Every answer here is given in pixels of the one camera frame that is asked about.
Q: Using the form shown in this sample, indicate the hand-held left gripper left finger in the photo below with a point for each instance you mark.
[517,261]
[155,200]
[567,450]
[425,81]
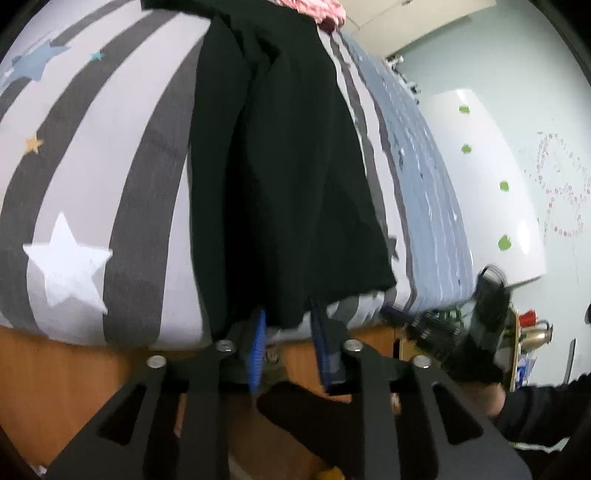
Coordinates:
[257,350]

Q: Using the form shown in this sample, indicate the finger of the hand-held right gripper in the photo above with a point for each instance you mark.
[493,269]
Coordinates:
[395,314]

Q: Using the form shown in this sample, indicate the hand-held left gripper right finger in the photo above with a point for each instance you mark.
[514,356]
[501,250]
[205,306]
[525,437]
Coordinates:
[319,355]

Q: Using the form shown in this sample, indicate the black printed sweatshirt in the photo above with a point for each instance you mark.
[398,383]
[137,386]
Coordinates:
[286,184]

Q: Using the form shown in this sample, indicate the person's right forearm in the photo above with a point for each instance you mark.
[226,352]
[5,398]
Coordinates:
[545,406]

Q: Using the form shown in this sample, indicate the wooden side table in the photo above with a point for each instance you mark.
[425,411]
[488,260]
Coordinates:
[512,350]

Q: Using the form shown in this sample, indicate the red cup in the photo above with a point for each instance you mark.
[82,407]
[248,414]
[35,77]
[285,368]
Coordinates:
[527,317]

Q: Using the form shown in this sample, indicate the metal kettle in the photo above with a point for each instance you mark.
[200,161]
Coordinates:
[535,339]

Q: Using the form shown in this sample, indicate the green magnet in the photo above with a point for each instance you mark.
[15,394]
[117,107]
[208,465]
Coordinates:
[466,148]
[504,186]
[464,110]
[504,242]

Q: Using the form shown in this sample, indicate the whiteboard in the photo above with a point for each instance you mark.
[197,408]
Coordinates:
[485,212]

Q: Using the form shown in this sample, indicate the cluttered white desk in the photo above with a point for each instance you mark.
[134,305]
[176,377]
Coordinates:
[404,76]

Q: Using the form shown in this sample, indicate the striped star bedsheet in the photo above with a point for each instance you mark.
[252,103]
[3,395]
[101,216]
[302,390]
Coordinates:
[69,184]

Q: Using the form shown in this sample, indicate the cream wardrobe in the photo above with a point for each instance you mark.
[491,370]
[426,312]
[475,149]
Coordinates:
[415,23]

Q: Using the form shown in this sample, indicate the pink garment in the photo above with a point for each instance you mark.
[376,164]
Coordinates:
[318,9]

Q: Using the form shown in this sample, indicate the wooden bed frame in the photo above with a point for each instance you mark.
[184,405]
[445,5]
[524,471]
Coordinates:
[69,392]

